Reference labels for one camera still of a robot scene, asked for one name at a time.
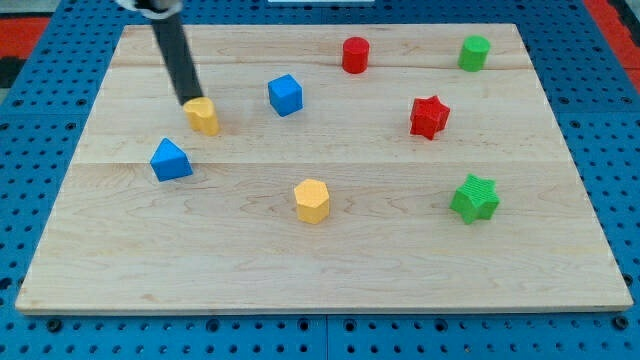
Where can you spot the red cylinder block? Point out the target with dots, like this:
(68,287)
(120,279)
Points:
(355,55)

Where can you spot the yellow hexagon block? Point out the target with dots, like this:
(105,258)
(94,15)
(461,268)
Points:
(312,201)

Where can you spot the blue cube block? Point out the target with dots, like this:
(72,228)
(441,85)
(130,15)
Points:
(285,95)

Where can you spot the red star block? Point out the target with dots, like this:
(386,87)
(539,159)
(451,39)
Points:
(428,116)

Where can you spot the blue triangular prism block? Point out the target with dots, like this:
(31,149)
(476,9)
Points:
(170,162)

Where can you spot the yellow heart block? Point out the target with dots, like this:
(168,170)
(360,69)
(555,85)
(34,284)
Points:
(202,116)

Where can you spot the light wooden board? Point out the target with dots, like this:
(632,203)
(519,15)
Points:
(227,239)

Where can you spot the green star block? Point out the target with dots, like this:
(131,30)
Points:
(475,199)

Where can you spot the green cylinder block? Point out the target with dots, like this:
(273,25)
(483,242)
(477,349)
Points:
(473,53)

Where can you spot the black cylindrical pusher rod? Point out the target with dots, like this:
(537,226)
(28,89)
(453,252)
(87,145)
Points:
(171,39)

